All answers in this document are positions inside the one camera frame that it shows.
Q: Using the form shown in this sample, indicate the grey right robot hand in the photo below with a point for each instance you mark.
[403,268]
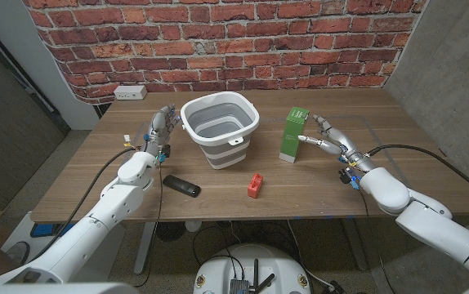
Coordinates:
[340,143]

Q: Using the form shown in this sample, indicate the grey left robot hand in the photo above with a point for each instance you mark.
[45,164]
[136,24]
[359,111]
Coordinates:
[161,130]

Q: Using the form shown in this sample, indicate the green straws box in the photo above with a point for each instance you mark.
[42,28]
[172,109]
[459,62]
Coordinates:
[292,136]

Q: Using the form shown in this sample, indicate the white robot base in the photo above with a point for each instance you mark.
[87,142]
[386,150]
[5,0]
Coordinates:
[218,269]

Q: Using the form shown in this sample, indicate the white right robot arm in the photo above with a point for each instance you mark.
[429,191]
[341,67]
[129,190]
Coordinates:
[434,228]

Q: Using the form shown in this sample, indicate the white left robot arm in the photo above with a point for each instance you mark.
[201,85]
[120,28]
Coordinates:
[95,224]

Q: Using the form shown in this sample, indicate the white power outlet box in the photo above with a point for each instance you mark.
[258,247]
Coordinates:
[130,92]

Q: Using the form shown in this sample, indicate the white grey collapsible bucket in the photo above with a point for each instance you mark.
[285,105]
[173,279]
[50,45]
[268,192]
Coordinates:
[222,151]

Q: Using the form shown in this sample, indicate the black remote control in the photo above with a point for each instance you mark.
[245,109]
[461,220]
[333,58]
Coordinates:
[181,186]

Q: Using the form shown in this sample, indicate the small red block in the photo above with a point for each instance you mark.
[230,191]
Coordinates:
[254,187]

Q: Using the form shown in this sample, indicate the grey table leg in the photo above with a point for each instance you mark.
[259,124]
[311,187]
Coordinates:
[355,245]

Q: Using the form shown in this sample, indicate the red brick printed backdrop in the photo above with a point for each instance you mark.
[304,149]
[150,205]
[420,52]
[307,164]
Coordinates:
[226,45]

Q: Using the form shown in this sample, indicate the white table leg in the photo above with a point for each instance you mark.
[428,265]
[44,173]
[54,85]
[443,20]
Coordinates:
[144,245]

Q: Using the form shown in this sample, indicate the blue white floor object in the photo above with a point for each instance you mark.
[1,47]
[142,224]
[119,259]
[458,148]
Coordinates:
[44,230]

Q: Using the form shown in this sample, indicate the black antennas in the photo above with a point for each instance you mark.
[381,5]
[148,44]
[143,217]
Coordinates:
[264,282]

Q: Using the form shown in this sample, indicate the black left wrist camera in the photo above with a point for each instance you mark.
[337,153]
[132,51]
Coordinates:
[166,151]

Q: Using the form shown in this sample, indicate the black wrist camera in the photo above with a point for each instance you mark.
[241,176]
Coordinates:
[345,175]
[166,151]

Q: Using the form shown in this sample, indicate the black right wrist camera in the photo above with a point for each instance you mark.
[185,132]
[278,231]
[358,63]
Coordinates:
[345,175]

